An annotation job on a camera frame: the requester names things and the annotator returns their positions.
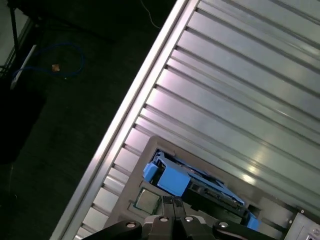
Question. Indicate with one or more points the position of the white floor strip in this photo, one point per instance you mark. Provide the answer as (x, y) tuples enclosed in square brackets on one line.
[(23, 66)]

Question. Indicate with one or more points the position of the hard disk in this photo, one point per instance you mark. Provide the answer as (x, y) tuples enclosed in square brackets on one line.
[(172, 177)]

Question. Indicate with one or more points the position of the grey parts rack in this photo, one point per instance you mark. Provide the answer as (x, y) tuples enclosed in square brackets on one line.
[(135, 180)]

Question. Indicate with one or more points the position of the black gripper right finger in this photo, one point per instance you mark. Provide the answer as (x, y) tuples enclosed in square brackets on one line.
[(190, 230)]

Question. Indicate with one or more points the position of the black stand pole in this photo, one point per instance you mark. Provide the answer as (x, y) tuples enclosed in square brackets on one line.
[(13, 30)]

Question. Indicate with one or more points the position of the silver CPU chip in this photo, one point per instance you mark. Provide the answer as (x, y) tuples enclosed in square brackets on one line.
[(147, 200)]

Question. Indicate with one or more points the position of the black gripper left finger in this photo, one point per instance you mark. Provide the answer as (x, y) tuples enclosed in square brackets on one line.
[(160, 231)]

